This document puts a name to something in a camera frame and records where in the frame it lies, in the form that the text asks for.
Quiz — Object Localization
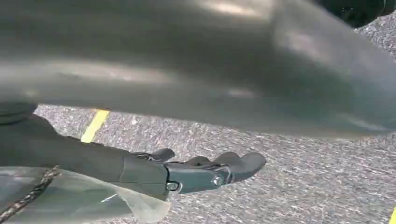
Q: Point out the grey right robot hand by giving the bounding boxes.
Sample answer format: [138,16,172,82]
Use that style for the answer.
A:
[0,115,267,202]

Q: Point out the clear plastic sheet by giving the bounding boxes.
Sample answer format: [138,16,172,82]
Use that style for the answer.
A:
[0,167,171,224]

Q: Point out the grey steel bench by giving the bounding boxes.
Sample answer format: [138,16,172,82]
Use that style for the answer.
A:
[0,0,396,138]

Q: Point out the black braided cable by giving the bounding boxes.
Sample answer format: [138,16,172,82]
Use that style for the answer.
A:
[0,165,61,224]

